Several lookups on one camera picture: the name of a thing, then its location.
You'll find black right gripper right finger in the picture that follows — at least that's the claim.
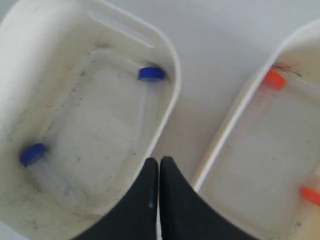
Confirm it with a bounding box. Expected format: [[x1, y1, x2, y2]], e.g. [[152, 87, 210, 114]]
[[159, 156, 253, 240]]

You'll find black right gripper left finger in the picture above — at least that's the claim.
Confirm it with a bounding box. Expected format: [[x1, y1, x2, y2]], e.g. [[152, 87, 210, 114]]
[[75, 157, 158, 240]]

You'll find blue-capped clear tube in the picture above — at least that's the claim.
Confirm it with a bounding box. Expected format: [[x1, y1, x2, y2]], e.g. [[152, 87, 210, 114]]
[[19, 142, 85, 206], [138, 66, 165, 141]]

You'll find orange-capped clear tube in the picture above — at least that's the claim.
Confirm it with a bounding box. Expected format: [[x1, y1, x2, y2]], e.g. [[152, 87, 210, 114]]
[[299, 169, 320, 208], [250, 69, 286, 119]]

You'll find cream plastic bin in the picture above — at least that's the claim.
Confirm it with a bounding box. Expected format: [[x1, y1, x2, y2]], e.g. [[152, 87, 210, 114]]
[[0, 0, 181, 240], [191, 20, 320, 240]]

